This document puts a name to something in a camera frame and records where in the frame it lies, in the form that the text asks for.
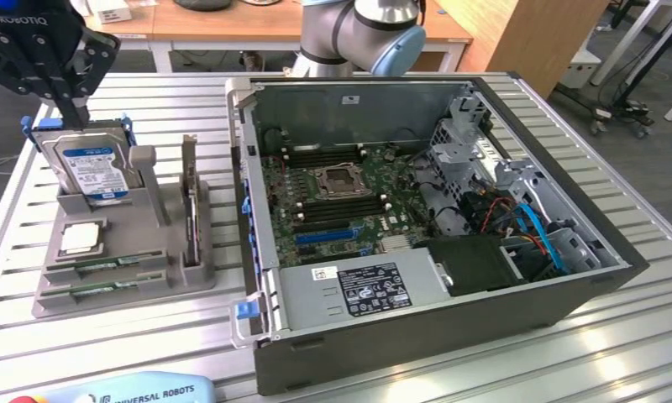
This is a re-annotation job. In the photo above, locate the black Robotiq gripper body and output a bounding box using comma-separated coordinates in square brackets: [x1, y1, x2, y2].
[0, 0, 87, 48]

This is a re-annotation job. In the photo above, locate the black RAM slot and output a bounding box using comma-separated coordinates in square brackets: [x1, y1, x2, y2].
[297, 204, 387, 217]
[285, 144, 366, 152]
[285, 149, 366, 157]
[295, 195, 383, 207]
[297, 199, 386, 212]
[298, 208, 390, 222]
[286, 159, 367, 168]
[286, 154, 367, 162]

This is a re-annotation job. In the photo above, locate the green RAM stick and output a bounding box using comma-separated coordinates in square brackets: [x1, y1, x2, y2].
[73, 254, 147, 273]
[70, 276, 153, 296]

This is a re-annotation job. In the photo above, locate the white cardboard box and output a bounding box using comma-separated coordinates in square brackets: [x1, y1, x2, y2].
[93, 0, 133, 23]

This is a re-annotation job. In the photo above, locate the blue plastic disk caddy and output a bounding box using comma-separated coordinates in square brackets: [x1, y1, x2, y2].
[19, 112, 134, 154]

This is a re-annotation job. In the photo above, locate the hard disk with blue label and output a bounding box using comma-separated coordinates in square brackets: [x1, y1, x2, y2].
[34, 120, 133, 207]

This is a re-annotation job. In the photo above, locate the silver CPU chip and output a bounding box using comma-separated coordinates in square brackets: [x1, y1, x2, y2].
[58, 222, 105, 256]

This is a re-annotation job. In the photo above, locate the blue card retainer strip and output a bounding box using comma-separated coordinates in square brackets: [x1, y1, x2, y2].
[237, 175, 259, 254]

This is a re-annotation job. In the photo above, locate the grey plastic parts rack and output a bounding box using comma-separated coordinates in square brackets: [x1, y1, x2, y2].
[30, 144, 217, 318]

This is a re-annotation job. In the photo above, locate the metal CPU socket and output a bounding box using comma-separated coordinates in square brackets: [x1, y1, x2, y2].
[309, 161, 370, 199]

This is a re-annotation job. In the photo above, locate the blue expansion slot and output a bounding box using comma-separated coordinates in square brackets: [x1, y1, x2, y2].
[294, 230, 354, 245]

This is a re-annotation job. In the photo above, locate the green motherboard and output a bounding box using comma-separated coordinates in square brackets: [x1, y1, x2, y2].
[259, 144, 443, 268]

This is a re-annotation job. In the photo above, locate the grey power supply unit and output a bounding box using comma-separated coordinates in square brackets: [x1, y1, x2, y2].
[275, 247, 455, 331]

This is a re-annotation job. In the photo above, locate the metal disk bay cage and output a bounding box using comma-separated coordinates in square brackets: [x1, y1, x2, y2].
[426, 96, 509, 203]

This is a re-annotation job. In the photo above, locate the small silver heat sink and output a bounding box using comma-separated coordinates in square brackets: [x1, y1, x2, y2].
[381, 234, 414, 254]

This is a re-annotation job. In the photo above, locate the wooden cabinet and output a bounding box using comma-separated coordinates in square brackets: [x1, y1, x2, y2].
[457, 0, 610, 100]

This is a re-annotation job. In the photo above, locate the light blue teach pendant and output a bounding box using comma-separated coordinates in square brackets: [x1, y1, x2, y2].
[8, 371, 217, 403]

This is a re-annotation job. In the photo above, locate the white drawer unit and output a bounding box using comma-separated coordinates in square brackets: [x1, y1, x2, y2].
[558, 45, 604, 90]

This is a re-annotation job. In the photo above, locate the black wheeled stand base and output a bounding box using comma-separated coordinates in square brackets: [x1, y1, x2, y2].
[585, 98, 660, 138]

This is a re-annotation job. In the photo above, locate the black open PC case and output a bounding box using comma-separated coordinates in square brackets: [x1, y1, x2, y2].
[225, 71, 650, 398]

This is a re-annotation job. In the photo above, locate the wooden desk with white frame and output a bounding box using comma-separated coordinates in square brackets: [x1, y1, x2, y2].
[81, 0, 474, 75]

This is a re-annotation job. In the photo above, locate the graphics card with metal bracket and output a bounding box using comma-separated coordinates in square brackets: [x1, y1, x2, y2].
[178, 133, 203, 268]

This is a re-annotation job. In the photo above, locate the red and black wire bundle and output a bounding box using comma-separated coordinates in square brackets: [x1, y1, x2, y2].
[474, 196, 542, 249]

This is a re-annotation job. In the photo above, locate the blue SATA wire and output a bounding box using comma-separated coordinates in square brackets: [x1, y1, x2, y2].
[513, 202, 565, 277]

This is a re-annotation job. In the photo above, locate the white table frame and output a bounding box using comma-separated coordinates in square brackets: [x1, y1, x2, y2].
[588, 0, 672, 123]

